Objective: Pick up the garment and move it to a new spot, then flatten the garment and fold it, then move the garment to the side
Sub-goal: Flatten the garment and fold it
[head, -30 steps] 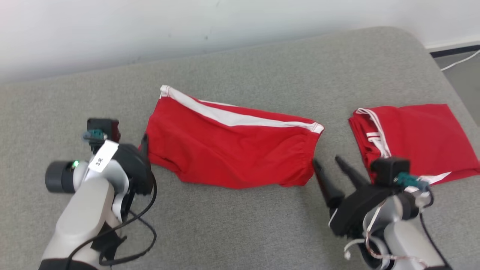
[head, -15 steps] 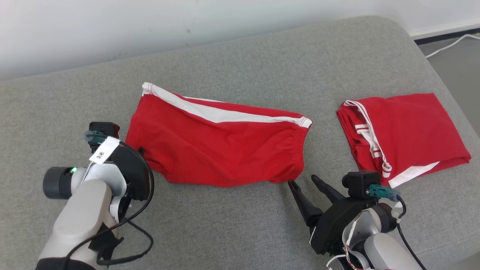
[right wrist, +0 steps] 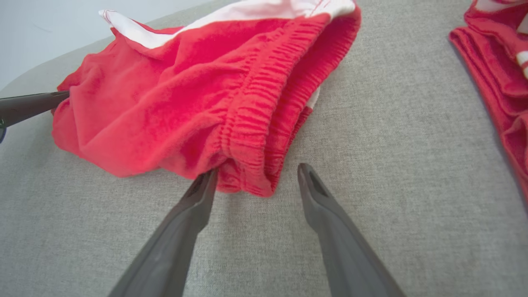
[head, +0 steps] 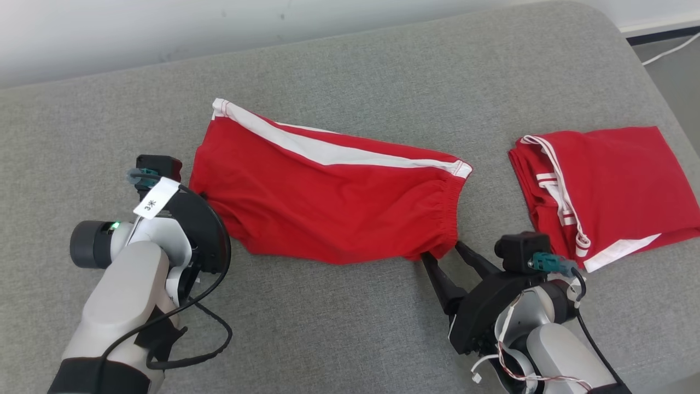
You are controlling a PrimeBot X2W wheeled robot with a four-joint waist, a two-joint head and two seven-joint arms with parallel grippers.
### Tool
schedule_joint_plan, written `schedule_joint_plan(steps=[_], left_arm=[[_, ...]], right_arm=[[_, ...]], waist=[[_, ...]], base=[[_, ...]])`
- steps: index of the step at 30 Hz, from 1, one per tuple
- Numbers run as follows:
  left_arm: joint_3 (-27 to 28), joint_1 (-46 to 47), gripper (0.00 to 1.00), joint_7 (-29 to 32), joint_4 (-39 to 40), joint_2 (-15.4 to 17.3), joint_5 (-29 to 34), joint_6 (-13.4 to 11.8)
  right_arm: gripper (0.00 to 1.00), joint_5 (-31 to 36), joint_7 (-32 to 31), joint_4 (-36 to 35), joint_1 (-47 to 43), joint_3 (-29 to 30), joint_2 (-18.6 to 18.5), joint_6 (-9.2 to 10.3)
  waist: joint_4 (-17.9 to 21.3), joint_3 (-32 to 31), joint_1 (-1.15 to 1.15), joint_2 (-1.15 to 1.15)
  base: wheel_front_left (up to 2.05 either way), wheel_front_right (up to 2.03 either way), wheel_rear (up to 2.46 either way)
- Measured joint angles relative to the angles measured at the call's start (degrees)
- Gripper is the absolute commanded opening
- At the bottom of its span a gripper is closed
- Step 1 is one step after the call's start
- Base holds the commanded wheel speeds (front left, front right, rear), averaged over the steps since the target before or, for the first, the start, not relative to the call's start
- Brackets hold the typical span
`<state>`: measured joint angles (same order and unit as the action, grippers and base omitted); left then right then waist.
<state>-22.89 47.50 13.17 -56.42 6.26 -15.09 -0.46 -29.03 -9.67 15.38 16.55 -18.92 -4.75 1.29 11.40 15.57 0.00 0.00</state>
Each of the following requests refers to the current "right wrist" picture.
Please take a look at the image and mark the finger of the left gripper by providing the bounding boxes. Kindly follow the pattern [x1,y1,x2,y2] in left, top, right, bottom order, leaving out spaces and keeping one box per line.
[0,90,70,129]

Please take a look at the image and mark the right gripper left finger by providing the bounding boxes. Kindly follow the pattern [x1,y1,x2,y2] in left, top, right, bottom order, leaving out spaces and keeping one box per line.
[108,169,218,297]

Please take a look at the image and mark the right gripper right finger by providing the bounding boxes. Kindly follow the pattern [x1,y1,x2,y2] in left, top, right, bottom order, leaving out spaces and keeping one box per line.
[297,163,407,297]

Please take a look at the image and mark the red shorts with white band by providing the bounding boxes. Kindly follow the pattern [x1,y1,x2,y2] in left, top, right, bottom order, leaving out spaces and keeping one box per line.
[51,0,362,198]

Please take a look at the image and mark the red jersey with lettering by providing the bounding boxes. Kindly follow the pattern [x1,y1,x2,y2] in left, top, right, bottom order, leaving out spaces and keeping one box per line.
[449,0,528,207]

